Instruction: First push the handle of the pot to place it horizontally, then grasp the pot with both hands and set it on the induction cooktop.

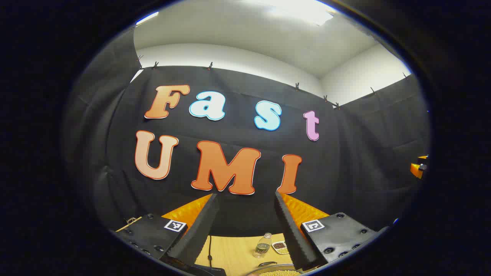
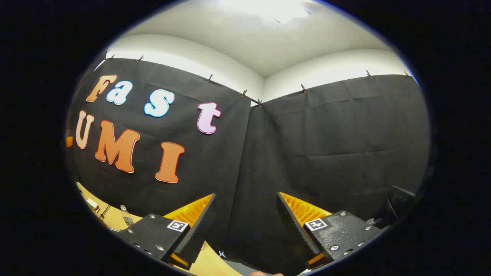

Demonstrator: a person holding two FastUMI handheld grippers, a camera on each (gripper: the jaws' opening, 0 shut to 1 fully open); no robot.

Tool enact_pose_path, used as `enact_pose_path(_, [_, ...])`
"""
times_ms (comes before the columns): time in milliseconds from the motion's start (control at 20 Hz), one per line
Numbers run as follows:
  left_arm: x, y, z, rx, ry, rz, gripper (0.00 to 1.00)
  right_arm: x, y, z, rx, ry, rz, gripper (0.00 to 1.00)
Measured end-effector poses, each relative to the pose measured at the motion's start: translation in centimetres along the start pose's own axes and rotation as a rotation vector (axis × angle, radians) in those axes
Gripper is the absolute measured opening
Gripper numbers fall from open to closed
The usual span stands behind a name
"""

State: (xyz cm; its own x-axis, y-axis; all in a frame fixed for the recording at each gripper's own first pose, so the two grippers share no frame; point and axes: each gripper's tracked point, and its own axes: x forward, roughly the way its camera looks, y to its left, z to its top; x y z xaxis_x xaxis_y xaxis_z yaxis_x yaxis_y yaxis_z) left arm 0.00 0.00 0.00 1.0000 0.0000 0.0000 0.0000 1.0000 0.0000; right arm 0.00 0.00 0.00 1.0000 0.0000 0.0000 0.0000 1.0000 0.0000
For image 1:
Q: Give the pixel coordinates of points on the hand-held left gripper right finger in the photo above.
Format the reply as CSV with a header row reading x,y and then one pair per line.
x,y
291,230

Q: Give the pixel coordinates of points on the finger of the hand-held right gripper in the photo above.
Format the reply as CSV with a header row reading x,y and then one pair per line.
x,y
417,168

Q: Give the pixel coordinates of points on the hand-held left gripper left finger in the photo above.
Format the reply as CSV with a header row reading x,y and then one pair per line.
x,y
199,226

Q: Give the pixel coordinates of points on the heap of yellow soybeans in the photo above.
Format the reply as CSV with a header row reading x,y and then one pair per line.
x,y
282,273

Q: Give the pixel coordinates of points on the black induction cooktop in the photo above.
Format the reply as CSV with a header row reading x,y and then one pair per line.
x,y
209,271

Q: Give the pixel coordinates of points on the white divided bean dish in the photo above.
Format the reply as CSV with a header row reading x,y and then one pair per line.
x,y
280,247

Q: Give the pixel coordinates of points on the clear plastic water bottle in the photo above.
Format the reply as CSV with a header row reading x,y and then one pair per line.
x,y
262,245

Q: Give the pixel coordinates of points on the row of black cloth clips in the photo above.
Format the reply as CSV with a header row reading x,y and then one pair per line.
x,y
210,66

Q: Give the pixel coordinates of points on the ceiling light panel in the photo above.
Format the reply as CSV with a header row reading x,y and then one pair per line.
x,y
299,9
147,17

